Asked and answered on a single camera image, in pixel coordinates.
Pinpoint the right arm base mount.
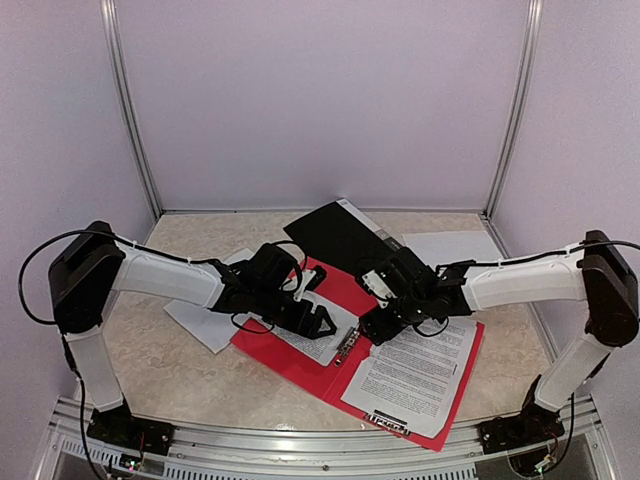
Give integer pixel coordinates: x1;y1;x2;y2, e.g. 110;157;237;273
477;412;565;454

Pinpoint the aluminium frame post right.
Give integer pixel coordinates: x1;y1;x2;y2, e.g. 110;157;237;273
483;0;544;222

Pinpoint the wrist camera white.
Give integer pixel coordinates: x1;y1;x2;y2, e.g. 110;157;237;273
293;265;327;302
356;270;397;308

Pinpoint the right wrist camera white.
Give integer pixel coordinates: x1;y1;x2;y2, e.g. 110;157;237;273
356;270;397;308

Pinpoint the aluminium frame post left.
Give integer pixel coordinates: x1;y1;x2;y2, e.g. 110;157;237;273
99;0;164;221

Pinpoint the aluminium frame rail back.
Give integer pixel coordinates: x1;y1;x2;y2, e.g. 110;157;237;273
158;207;489;217

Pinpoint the printed paper sheet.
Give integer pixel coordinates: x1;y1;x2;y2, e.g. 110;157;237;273
272;326;349;367
340;319;484;439

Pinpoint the blank white paper sheet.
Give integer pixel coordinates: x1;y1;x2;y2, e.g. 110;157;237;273
403;231;502;267

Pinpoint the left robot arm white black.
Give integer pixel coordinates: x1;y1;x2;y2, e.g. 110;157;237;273
48;221;337;445

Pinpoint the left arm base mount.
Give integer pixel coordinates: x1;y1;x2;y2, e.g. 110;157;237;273
87;404;175;456

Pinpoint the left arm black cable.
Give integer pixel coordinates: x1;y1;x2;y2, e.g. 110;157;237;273
18;229;121;326

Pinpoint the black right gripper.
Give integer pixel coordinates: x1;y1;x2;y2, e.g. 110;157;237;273
358;292;429;346

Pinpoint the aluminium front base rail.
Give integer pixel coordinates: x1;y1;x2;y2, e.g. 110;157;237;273
34;397;616;480

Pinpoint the black clip file folder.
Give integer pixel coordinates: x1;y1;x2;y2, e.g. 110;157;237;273
284;199;405;285

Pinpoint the metal folder clip bottom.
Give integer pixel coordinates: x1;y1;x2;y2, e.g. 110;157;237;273
364;410;411;437

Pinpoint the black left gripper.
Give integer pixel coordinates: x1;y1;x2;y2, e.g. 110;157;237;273
252;284;337;340

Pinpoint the aluminium frame post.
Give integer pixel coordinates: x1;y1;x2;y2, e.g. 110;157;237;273
483;0;544;222
99;0;164;221

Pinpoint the red clip file folder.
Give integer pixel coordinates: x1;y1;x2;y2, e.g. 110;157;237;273
231;266;482;452

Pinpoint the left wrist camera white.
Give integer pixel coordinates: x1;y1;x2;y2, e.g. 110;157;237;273
293;265;327;302

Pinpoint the blank paper sheet left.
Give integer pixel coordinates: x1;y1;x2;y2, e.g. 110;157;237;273
164;300;238;354

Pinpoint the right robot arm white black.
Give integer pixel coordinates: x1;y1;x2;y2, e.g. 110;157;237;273
355;230;639;444

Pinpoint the metal folder clip spine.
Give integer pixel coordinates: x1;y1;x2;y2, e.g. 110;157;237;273
333;327;360;367

